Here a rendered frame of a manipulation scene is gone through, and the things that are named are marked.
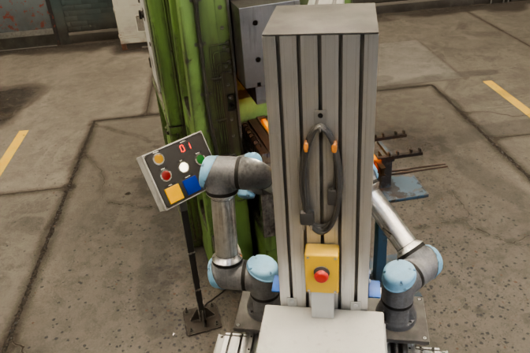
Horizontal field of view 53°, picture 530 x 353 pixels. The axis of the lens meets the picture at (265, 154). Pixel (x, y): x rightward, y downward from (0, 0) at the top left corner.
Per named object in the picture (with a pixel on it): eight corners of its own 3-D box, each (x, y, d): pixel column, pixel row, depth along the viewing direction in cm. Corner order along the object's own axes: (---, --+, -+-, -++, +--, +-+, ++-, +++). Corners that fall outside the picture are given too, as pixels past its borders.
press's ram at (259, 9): (318, 76, 270) (316, -3, 250) (245, 89, 261) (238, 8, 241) (290, 52, 305) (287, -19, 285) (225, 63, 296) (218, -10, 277)
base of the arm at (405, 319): (418, 332, 191) (420, 313, 186) (375, 330, 194) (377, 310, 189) (414, 302, 204) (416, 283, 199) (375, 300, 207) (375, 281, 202)
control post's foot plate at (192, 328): (224, 327, 306) (222, 316, 301) (186, 338, 301) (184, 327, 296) (216, 302, 324) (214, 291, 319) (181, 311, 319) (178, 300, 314)
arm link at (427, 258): (409, 295, 197) (326, 176, 212) (434, 276, 205) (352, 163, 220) (428, 285, 188) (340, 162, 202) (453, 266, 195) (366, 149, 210)
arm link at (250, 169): (270, 155, 178) (291, 174, 225) (239, 154, 180) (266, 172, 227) (268, 189, 176) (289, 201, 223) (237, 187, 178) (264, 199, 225)
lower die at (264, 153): (296, 157, 289) (296, 143, 285) (261, 165, 284) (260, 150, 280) (273, 126, 324) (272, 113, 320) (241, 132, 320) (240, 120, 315)
